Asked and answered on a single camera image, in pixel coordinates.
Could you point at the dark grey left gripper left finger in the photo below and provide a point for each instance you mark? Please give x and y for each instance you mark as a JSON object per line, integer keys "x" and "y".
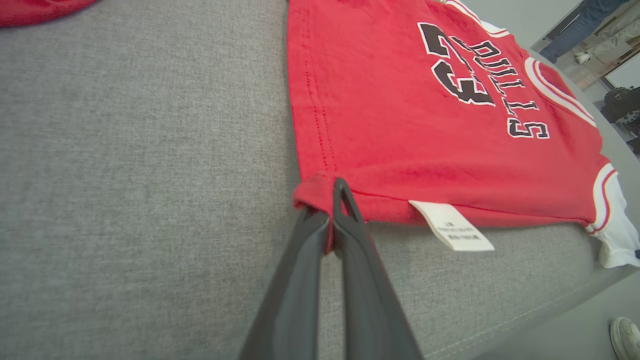
{"x": 295, "y": 300}

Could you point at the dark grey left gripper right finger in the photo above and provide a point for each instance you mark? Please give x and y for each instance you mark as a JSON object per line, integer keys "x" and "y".
{"x": 367, "y": 300}

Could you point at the red Bulls 23 jersey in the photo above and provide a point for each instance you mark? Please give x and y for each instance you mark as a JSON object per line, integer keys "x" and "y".
{"x": 400, "y": 100}

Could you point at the red shorts with white stripe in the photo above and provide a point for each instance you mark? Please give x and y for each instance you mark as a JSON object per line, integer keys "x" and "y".
{"x": 35, "y": 10}

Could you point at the white sneaker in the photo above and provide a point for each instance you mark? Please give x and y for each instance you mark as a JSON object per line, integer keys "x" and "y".
{"x": 627, "y": 340}

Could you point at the black bulky object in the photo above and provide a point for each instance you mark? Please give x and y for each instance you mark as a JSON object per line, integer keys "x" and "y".
{"x": 620, "y": 102}

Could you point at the person in blue jeans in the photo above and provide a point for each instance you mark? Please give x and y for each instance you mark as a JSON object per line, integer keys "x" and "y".
{"x": 575, "y": 30}

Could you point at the person in beige trousers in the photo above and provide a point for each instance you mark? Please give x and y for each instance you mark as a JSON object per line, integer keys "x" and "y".
{"x": 617, "y": 37}

